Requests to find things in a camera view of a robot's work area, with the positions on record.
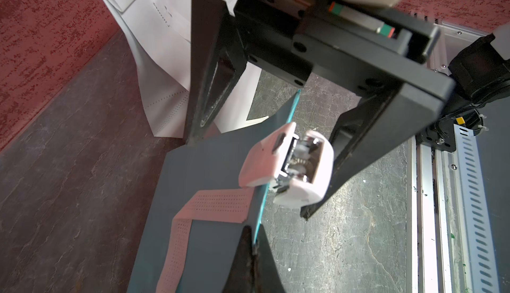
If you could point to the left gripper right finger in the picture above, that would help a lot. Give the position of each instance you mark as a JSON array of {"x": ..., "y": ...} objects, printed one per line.
[{"x": 266, "y": 276}]

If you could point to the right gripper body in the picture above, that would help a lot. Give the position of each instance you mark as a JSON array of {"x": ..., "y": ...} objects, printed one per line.
[{"x": 367, "y": 50}]

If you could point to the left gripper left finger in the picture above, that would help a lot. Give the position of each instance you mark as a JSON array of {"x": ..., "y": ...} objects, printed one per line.
[{"x": 241, "y": 276}]

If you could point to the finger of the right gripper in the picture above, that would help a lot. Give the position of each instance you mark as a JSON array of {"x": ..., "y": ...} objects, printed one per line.
[
  {"x": 217, "y": 63},
  {"x": 366, "y": 133}
]

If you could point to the white gift bag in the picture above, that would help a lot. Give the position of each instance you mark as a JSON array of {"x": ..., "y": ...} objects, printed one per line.
[{"x": 159, "y": 35}]

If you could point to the small white stapler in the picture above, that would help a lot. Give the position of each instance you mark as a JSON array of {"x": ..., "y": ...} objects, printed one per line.
[{"x": 297, "y": 169}]

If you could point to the teal gift bag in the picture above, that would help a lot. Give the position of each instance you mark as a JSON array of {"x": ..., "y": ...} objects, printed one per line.
[{"x": 199, "y": 211}]

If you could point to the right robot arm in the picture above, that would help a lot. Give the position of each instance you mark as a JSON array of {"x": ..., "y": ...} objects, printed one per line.
[{"x": 365, "y": 46}]

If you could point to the perforated cable tray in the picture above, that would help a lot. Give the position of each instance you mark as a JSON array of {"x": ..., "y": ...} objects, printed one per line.
[{"x": 481, "y": 251}]

